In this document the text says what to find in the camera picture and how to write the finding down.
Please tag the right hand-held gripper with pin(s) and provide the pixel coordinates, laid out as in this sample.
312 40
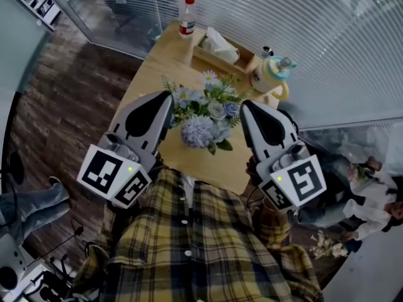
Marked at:
302 181

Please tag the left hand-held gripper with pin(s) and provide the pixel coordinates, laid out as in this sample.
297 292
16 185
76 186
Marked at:
104 171

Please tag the blue flowers bunch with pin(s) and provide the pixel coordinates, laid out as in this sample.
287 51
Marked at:
198 131

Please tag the person's right forearm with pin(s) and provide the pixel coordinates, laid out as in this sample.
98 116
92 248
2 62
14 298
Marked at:
267 204

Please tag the cream jug teal lid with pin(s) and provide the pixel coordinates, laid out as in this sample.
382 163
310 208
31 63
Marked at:
264 80

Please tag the wooden table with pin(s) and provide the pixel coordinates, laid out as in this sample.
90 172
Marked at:
201 168

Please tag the wooden tray box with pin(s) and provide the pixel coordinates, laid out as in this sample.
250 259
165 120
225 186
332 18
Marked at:
220 63

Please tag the small black white figurine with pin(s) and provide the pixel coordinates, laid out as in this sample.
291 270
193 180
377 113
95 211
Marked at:
267 51

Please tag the white tissue pack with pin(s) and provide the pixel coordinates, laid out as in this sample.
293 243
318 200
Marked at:
217 44

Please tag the clear bottle red cap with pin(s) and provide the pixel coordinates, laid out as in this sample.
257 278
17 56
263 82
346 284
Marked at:
187 20

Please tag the yellow plaid shirt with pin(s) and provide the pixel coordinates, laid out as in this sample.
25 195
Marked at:
195 263

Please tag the black chair base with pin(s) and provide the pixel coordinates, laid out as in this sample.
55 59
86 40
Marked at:
47 291

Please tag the grey speaker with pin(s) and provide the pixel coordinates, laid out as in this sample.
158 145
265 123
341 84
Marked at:
11 263

